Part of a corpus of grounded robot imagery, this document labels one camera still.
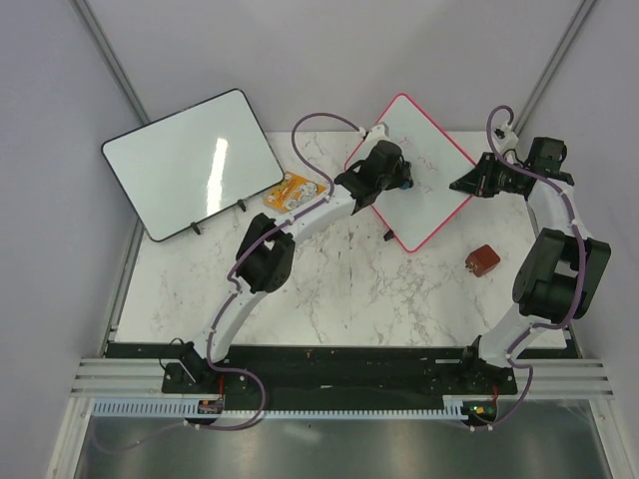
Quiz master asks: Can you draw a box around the pink framed whiteboard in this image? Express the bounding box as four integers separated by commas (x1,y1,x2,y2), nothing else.
372,93,475,252

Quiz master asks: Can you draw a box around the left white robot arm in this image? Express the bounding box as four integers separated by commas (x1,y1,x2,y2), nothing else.
162,136,413,394

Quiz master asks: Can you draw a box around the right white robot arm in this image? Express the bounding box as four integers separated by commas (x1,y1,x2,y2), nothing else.
449,137,611,393

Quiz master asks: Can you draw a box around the black framed whiteboard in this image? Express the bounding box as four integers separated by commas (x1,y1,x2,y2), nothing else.
101,89,285,242

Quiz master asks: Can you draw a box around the brown power adapter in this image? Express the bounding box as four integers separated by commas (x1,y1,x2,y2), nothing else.
465,244,501,277

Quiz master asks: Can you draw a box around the orange illustrated book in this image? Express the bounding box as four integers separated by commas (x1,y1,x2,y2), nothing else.
264,172,326,213

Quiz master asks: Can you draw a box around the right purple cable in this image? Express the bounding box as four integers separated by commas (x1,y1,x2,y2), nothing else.
461,104,588,433

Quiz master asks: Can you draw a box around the white slotted cable duct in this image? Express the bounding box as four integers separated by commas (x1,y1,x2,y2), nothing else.
92,398,467,420

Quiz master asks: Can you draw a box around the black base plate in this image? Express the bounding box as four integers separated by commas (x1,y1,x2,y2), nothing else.
104,341,583,418

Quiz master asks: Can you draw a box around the aluminium rail frame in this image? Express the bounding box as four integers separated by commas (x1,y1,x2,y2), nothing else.
48,208,614,478

